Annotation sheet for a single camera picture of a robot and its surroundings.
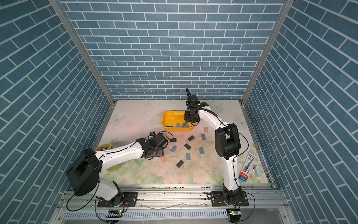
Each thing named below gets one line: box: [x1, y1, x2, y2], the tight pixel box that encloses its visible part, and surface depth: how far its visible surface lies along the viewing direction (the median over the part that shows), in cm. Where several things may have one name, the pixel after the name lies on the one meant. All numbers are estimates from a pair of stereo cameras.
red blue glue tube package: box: [238, 151, 257, 182], surface depth 86 cm
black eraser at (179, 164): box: [176, 160, 185, 168], surface depth 88 cm
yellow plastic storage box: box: [161, 110, 195, 132], surface depth 107 cm
